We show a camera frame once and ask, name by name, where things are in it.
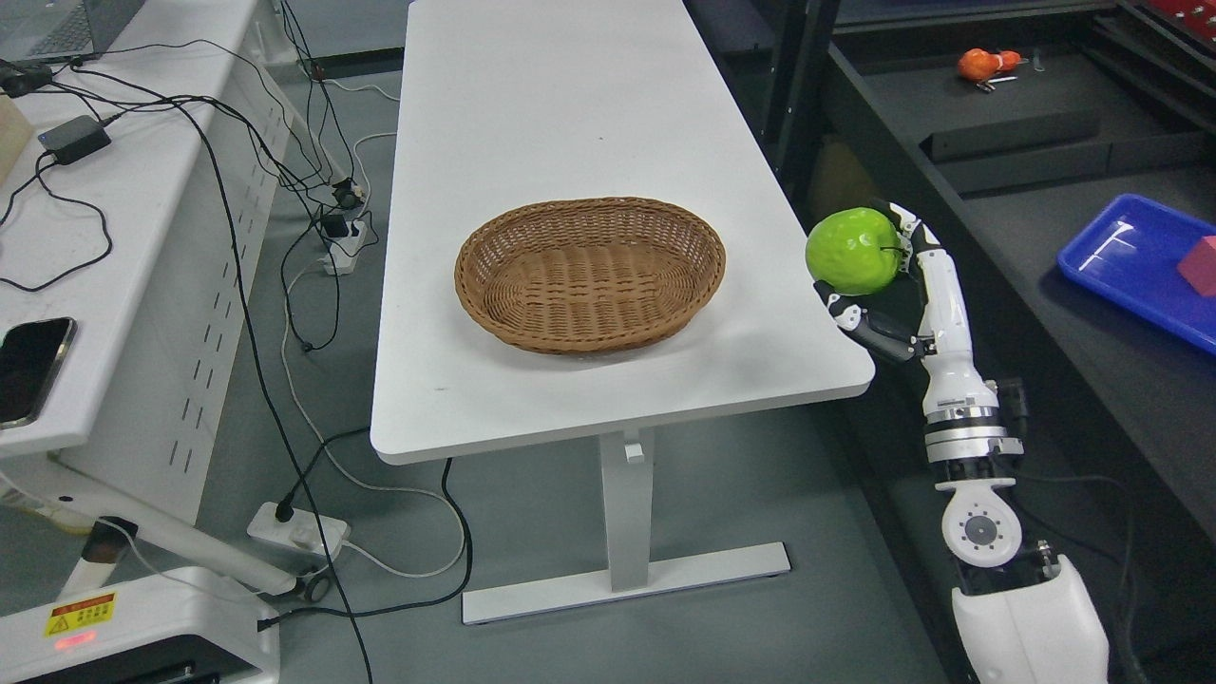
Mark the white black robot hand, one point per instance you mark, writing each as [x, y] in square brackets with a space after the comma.
[956, 393]

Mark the green apple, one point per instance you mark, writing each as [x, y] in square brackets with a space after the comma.
[857, 251]

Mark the white robot forearm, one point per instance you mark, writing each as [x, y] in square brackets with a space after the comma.
[1021, 609]

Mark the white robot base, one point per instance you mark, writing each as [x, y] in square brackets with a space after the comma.
[188, 625]

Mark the orange toy on shelf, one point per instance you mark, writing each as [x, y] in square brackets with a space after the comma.
[979, 66]

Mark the blue plastic tray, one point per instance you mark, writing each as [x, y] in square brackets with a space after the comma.
[1129, 254]

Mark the pink block in tray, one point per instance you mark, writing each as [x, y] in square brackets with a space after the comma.
[1197, 268]

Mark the brown wicker basket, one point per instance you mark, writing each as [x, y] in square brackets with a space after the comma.
[589, 275]

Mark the white power strip far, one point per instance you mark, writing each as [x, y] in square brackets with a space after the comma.
[344, 240]

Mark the white power strip on floor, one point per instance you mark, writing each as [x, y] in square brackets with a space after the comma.
[304, 531]

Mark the white side desk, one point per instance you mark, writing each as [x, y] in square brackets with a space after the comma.
[147, 245]

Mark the black power adapter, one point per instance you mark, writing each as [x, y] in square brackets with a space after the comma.
[74, 140]

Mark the black smartphone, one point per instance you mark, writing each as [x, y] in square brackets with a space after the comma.
[31, 357]

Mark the grey laptop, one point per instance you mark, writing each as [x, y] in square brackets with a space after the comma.
[54, 31]

